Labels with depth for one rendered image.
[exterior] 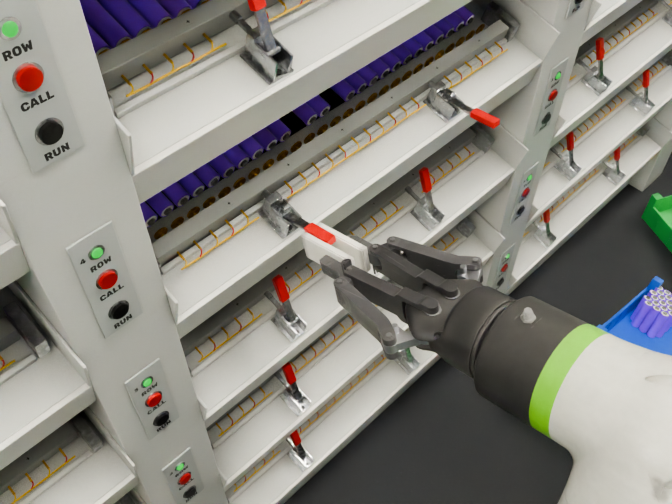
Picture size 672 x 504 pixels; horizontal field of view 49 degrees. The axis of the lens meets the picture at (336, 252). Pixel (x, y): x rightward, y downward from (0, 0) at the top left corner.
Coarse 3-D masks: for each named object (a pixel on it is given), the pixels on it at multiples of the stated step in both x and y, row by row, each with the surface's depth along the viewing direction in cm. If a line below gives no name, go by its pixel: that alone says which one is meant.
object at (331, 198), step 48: (480, 0) 101; (432, 48) 96; (528, 48) 99; (480, 96) 94; (288, 144) 84; (384, 144) 87; (432, 144) 90; (288, 192) 81; (336, 192) 83; (240, 240) 77; (288, 240) 79; (192, 288) 74; (240, 288) 78
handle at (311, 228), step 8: (288, 208) 77; (288, 216) 77; (296, 216) 77; (296, 224) 76; (304, 224) 76; (312, 224) 75; (312, 232) 74; (320, 232) 74; (328, 232) 74; (328, 240) 73
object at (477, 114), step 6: (450, 96) 89; (450, 102) 89; (456, 102) 89; (462, 108) 88; (468, 108) 88; (474, 114) 87; (480, 114) 87; (486, 114) 87; (480, 120) 87; (486, 120) 86; (492, 120) 86; (498, 120) 86; (492, 126) 86
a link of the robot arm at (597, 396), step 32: (576, 352) 54; (608, 352) 53; (640, 352) 53; (544, 384) 54; (576, 384) 52; (608, 384) 51; (640, 384) 50; (544, 416) 54; (576, 416) 52; (608, 416) 50; (640, 416) 49; (576, 448) 53; (608, 448) 50; (640, 448) 48; (576, 480) 53; (608, 480) 50; (640, 480) 48
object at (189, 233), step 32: (480, 32) 96; (448, 64) 92; (384, 96) 87; (416, 96) 91; (352, 128) 84; (288, 160) 80; (320, 160) 84; (256, 192) 78; (192, 224) 75; (224, 224) 78; (160, 256) 72
